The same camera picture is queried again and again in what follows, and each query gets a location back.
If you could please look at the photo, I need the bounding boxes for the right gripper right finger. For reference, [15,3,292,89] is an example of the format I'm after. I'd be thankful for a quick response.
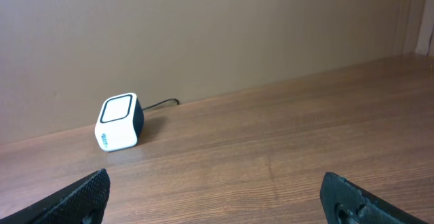
[320,172,427,224]

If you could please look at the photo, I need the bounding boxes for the white barcode scanner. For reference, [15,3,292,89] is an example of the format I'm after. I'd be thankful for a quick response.
[94,92,144,152]

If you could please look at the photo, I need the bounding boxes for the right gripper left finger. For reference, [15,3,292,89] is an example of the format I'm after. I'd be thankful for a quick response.
[1,168,111,224]

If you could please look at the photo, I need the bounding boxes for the black scanner cable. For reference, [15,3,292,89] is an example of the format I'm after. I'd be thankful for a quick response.
[142,98,180,112]

